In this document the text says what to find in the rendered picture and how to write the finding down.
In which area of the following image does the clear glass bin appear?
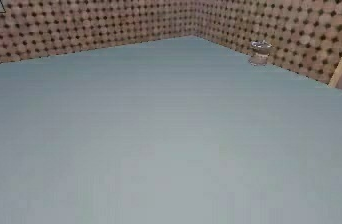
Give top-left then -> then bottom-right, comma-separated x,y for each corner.
248,40 -> 274,67

